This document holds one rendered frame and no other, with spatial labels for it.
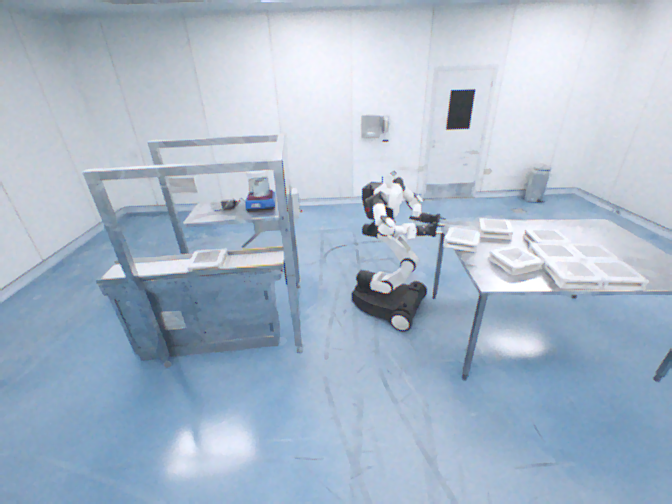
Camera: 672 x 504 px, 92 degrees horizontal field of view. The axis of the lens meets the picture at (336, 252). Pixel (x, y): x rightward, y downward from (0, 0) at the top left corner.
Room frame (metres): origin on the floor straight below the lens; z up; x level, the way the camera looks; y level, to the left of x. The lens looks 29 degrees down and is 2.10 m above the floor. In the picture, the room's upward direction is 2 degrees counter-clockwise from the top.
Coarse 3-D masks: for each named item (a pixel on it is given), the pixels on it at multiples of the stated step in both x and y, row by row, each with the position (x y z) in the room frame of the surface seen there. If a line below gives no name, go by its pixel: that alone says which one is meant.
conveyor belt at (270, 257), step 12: (276, 252) 2.32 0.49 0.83; (144, 264) 2.21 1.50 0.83; (156, 264) 2.20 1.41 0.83; (168, 264) 2.19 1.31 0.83; (180, 264) 2.18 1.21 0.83; (228, 264) 2.16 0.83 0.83; (240, 264) 2.15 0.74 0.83; (252, 264) 2.14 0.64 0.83; (108, 276) 2.05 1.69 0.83; (120, 276) 2.04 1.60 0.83
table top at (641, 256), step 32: (448, 224) 2.69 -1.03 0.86; (512, 224) 2.64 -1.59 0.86; (544, 224) 2.61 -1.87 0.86; (576, 224) 2.59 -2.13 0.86; (608, 224) 2.57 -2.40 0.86; (480, 256) 2.10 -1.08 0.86; (640, 256) 2.01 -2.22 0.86; (480, 288) 1.69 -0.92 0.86; (512, 288) 1.68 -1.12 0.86; (544, 288) 1.67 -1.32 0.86
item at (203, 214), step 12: (204, 204) 2.30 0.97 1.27; (216, 204) 2.29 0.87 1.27; (240, 204) 2.27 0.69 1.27; (276, 204) 2.25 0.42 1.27; (192, 216) 2.07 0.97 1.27; (204, 216) 2.06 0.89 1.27; (216, 216) 2.06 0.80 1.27; (228, 216) 2.05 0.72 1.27; (240, 216) 2.04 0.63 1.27; (252, 216) 2.03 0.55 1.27; (264, 216) 2.03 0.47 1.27; (276, 216) 2.02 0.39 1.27
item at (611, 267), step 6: (600, 264) 1.80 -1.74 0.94; (606, 264) 1.80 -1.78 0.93; (612, 264) 1.80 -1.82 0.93; (618, 264) 1.79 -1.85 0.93; (606, 270) 1.73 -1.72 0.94; (612, 270) 1.72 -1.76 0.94; (618, 270) 1.72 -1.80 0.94; (624, 270) 1.72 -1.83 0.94; (630, 270) 1.72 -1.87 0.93; (612, 276) 1.67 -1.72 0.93; (618, 276) 1.66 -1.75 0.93; (624, 276) 1.66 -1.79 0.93; (630, 276) 1.66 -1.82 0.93; (636, 276) 1.65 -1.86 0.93
